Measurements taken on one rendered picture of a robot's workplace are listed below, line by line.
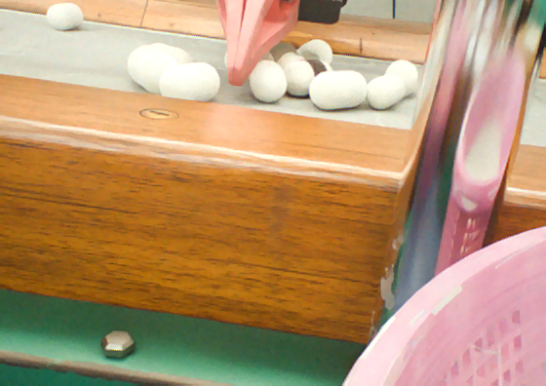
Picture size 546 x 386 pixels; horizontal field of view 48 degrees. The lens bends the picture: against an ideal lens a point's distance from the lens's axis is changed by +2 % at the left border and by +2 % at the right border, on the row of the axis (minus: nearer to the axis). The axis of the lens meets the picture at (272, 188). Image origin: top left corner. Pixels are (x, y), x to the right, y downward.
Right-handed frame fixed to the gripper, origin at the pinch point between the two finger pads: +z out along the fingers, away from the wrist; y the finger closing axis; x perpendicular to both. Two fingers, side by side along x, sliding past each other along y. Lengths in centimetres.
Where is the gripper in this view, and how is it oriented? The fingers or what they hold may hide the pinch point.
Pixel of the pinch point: (237, 64)
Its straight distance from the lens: 31.3
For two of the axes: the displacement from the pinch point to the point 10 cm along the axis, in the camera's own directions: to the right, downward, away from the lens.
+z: -1.5, 8.7, -4.7
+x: -0.2, 4.7, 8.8
